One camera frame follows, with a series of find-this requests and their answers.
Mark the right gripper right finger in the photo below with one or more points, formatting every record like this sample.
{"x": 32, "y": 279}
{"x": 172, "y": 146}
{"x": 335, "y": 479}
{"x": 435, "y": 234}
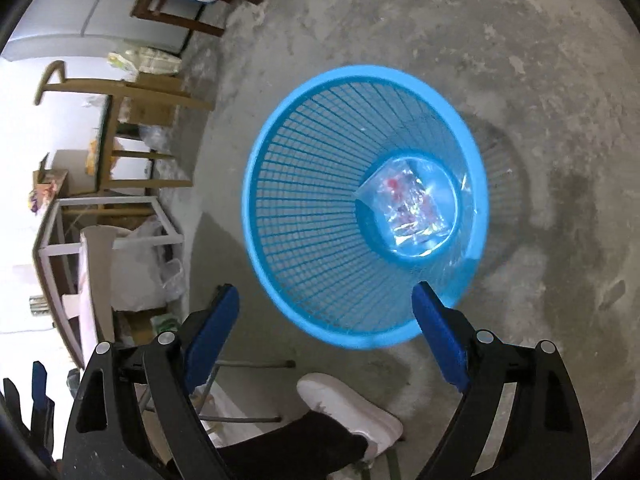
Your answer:
{"x": 451, "y": 337}

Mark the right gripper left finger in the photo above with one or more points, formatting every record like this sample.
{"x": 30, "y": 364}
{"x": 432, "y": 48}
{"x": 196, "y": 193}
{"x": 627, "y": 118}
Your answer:
{"x": 204, "y": 333}

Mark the clear red-printed plastic bag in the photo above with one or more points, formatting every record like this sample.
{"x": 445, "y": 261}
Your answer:
{"x": 409, "y": 208}

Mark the blue mesh trash basket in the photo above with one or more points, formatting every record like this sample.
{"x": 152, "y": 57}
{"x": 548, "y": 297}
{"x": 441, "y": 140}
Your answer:
{"x": 320, "y": 247}

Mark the white sneaker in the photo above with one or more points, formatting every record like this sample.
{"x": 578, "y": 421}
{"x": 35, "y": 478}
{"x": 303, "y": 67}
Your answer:
{"x": 327, "y": 395}

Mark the orange plastic bag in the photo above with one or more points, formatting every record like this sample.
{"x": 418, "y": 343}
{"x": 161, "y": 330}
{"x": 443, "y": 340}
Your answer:
{"x": 93, "y": 158}

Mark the light wooden chair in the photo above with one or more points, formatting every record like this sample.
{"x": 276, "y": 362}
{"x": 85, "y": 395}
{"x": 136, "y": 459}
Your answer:
{"x": 149, "y": 100}

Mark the grey refrigerator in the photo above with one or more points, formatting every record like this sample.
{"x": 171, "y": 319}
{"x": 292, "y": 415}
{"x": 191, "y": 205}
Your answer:
{"x": 93, "y": 28}

